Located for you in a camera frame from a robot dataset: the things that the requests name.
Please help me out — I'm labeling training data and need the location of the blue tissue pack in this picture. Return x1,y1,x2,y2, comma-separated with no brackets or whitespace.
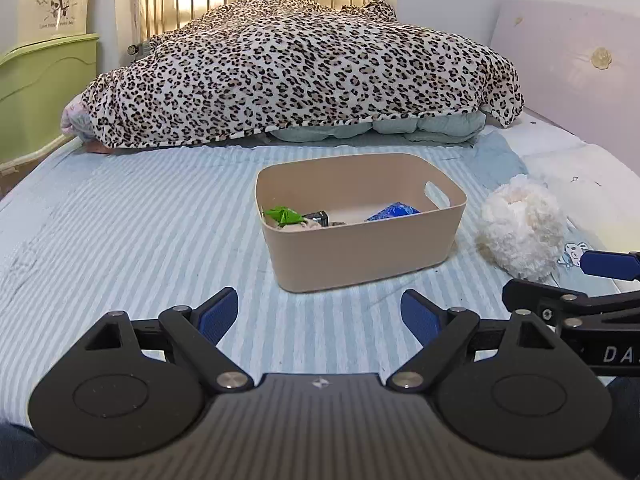
367,202,420,222

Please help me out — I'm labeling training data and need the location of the green snack packet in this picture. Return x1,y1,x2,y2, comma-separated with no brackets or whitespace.
262,206,306,228

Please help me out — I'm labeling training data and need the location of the small black box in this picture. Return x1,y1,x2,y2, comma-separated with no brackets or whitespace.
303,210,330,228

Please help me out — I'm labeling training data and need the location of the beige cloth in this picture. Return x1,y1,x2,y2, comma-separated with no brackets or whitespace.
277,219,322,232

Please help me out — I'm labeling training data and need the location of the white fluffy plush pillow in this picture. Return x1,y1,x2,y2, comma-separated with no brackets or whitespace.
477,174,567,282

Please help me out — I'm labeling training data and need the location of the light green quilted duvet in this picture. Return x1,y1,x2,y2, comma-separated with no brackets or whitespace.
270,112,486,144

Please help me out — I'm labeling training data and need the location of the pale pink headboard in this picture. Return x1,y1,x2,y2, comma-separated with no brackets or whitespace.
490,0,639,170

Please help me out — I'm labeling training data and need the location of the beige plastic storage bin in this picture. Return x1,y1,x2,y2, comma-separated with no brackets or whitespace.
255,153,466,292

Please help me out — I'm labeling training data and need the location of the pink patterned cloth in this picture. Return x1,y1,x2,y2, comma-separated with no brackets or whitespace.
60,94,94,143

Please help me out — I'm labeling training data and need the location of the leopard print blanket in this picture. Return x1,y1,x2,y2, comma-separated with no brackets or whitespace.
80,0,524,150

